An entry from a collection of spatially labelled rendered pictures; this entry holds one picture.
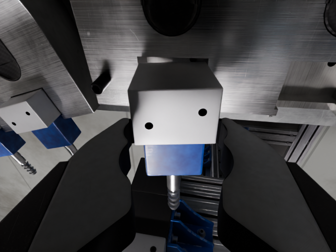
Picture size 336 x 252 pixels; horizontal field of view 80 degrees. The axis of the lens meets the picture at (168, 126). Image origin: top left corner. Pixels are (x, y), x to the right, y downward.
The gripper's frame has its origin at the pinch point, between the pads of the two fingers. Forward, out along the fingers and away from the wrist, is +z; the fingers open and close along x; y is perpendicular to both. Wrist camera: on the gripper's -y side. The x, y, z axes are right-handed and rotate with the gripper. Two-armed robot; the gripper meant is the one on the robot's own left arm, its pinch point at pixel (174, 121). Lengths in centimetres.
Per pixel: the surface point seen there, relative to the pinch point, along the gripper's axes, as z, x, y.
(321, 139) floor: 92, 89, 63
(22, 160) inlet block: 13.9, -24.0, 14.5
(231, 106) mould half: 4.5, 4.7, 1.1
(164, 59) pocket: 7.6, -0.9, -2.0
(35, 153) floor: 127, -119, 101
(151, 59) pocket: 7.8, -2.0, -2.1
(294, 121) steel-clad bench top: 13.0, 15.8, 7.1
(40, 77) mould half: 10.7, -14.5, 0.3
